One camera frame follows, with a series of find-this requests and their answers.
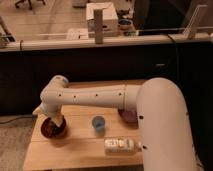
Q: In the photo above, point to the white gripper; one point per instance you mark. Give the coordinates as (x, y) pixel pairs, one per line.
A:
(56, 118)

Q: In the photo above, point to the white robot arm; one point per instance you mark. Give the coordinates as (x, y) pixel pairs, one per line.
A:
(160, 107)

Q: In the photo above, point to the red bowl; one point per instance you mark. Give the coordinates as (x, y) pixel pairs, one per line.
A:
(50, 130)

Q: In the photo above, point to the blue bowl on floor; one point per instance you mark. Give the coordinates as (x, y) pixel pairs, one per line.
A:
(125, 23)

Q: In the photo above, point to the wooden table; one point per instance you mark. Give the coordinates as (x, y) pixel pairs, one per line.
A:
(80, 146)

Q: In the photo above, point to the blue cup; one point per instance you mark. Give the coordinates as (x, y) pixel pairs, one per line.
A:
(98, 123)

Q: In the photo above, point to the clear plastic bottle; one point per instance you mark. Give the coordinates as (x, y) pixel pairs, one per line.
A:
(121, 145)

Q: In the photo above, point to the white cardboard box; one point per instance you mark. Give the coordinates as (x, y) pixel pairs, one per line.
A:
(109, 18)

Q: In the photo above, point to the wooden post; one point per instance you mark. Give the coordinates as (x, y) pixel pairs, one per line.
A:
(98, 23)

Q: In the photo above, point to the white angled bracket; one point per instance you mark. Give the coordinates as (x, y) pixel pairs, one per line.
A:
(191, 29)

